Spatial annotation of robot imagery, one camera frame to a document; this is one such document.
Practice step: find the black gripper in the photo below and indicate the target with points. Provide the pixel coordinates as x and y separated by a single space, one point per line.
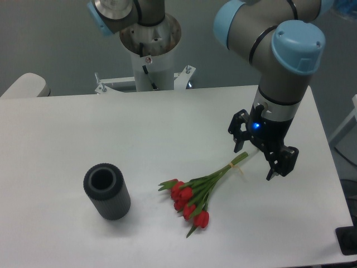
268 136

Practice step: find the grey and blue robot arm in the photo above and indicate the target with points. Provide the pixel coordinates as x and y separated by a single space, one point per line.
278 38

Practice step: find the red tulip bouquet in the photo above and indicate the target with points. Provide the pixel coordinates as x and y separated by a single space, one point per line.
191 198

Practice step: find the white furniture at right edge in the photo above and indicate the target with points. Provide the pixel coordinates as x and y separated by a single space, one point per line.
344 127

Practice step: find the black device at table edge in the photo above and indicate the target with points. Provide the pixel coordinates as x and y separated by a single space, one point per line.
346 237

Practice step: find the dark grey ribbed vase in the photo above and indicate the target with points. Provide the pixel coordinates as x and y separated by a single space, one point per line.
105 186

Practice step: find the beige chair backrest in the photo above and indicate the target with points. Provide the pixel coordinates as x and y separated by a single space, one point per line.
28 85

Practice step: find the white pedestal base frame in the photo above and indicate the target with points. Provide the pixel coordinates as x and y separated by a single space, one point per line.
181 81

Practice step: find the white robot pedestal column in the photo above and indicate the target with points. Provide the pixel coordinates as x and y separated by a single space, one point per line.
152 73

